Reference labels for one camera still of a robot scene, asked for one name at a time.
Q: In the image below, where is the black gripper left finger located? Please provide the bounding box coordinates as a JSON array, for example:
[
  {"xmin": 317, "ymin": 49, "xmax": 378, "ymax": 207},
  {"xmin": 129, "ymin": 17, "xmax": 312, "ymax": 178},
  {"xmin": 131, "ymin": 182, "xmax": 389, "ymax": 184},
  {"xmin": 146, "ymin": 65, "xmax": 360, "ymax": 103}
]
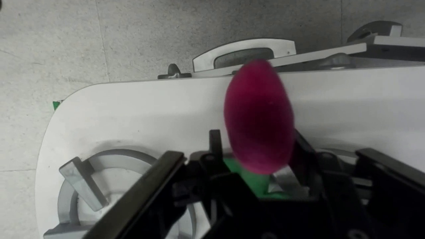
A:
[{"xmin": 82, "ymin": 151, "xmax": 186, "ymax": 239}]

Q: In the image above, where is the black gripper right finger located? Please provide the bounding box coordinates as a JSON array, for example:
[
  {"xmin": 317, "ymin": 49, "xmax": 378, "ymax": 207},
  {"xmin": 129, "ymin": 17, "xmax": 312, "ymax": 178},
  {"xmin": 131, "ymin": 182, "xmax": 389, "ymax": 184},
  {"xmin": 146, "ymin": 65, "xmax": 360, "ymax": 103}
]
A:
[{"xmin": 356, "ymin": 147, "xmax": 425, "ymax": 208}]

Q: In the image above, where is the magenta plush eggplant toy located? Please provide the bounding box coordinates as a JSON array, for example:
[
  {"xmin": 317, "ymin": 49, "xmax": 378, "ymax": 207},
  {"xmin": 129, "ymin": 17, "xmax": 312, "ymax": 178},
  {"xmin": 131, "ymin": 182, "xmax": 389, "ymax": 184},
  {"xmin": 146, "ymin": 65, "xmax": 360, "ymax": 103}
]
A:
[{"xmin": 224, "ymin": 60, "xmax": 295, "ymax": 174}]

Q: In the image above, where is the green tape piece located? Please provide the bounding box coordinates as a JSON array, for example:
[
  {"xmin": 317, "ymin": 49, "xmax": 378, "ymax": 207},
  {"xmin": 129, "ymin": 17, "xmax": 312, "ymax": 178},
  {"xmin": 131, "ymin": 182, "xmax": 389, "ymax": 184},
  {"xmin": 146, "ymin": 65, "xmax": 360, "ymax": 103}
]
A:
[{"xmin": 52, "ymin": 101, "xmax": 62, "ymax": 110}]

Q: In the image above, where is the white oven door handle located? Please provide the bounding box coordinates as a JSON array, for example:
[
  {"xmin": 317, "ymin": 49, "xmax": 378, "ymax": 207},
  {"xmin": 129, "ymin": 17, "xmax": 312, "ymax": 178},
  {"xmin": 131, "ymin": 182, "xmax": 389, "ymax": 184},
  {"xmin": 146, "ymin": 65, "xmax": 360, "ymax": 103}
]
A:
[{"xmin": 192, "ymin": 38, "xmax": 296, "ymax": 72}]

